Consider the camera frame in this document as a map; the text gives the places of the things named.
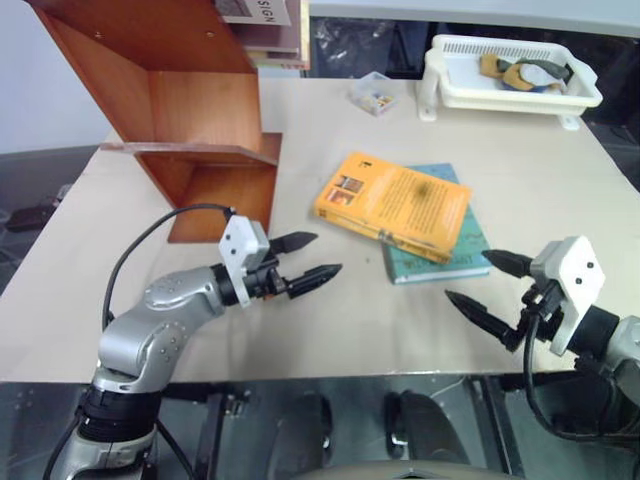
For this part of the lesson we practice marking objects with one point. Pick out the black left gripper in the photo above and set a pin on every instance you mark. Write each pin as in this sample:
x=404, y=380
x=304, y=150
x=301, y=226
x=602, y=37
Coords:
x=265, y=282

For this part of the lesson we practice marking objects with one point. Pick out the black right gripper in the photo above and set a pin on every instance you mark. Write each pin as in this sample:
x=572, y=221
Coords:
x=547, y=305

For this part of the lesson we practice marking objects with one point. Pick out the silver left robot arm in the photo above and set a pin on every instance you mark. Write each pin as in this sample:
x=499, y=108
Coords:
x=145, y=330

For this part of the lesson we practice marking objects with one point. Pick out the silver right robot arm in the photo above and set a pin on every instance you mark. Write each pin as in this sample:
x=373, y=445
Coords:
x=617, y=345

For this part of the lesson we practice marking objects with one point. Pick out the teal hardcover book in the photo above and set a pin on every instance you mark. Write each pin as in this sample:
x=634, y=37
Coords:
x=450, y=260

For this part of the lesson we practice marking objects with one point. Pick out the orange paperback book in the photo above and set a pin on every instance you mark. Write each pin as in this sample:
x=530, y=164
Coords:
x=400, y=200

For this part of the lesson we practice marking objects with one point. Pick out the pale yellow book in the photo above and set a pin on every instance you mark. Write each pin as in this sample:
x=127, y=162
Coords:
x=275, y=61

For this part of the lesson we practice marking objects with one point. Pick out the wooden bookshelf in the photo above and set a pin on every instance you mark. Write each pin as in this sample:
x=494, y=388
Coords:
x=165, y=110

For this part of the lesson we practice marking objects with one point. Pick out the pink book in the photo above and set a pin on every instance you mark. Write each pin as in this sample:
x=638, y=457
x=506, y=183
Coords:
x=272, y=39

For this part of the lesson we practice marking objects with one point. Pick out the white book with black letters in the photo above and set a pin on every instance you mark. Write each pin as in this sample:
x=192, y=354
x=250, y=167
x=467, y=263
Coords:
x=260, y=12

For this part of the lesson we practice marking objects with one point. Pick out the clear plastic box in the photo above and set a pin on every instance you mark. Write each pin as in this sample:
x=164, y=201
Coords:
x=375, y=95

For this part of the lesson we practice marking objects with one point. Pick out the white plastic basket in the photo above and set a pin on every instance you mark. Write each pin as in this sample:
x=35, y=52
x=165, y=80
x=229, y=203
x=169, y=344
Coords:
x=450, y=90

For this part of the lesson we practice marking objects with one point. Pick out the grey rounded robot torso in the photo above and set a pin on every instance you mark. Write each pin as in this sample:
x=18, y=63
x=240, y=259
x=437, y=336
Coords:
x=405, y=472

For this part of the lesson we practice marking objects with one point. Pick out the black plastic sheet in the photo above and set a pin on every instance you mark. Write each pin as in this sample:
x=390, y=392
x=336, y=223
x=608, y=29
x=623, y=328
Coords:
x=360, y=45

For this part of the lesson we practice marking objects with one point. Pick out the grey cloth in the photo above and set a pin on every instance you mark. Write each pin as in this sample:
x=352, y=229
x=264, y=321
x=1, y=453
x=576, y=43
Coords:
x=547, y=69

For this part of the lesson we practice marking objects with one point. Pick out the black object on floor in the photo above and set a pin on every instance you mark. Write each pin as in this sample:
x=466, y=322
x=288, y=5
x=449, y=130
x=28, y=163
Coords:
x=27, y=217

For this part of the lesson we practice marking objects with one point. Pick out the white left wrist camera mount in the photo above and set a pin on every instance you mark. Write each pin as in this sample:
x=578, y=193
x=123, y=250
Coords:
x=241, y=240

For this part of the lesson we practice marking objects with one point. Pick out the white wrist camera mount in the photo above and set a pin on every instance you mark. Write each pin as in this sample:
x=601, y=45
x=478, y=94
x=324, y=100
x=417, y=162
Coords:
x=577, y=280
x=241, y=240

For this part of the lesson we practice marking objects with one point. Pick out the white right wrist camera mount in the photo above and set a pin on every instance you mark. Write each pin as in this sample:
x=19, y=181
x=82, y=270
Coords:
x=577, y=280

